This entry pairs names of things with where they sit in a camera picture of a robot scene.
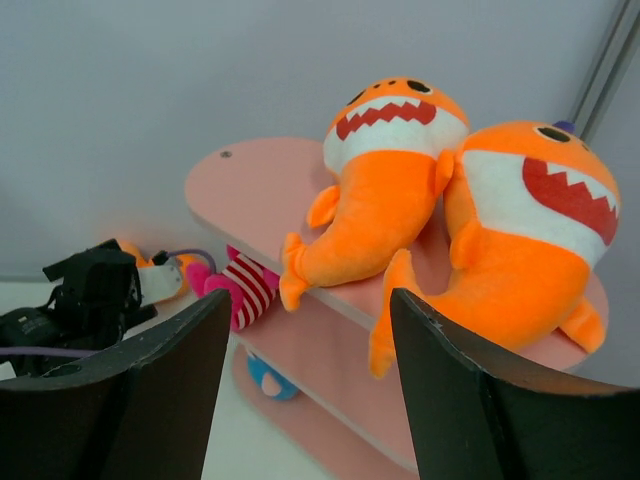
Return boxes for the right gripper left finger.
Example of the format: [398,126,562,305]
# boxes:
[1,290,231,480]

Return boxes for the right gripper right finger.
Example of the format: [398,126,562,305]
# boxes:
[390,289,639,480]

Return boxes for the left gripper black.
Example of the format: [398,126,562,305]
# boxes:
[43,239,157,345]

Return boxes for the orange shark plush back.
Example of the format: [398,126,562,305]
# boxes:
[117,240,200,303]

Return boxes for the orange shark plush purple fin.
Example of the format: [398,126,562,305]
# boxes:
[368,118,623,380]

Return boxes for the boy doll plush on shelf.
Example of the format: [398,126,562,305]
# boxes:
[247,352,299,401]

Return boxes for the pink panda plush on shelf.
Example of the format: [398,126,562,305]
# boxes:
[186,245,280,332]

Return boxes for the pink three-tier shelf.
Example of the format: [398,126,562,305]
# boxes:
[183,137,610,474]

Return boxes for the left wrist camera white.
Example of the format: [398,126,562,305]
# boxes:
[138,260,183,306]

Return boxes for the aluminium frame post right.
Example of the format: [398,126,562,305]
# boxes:
[569,0,639,142]

